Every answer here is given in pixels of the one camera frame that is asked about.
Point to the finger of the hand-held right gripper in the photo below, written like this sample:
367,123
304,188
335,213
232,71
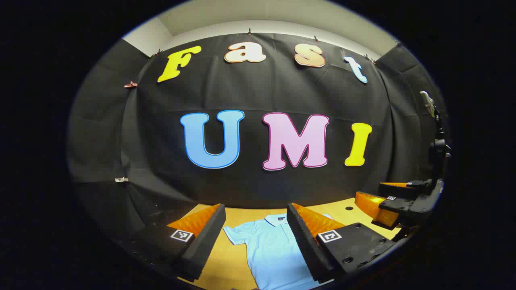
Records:
419,186
399,205

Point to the small red clip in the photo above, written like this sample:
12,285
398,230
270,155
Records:
130,84

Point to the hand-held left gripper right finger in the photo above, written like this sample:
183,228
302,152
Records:
304,249

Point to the light blue T-shirt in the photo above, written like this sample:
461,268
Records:
270,253

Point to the small white clip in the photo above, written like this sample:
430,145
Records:
121,179

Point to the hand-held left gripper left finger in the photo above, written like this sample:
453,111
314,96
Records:
203,247

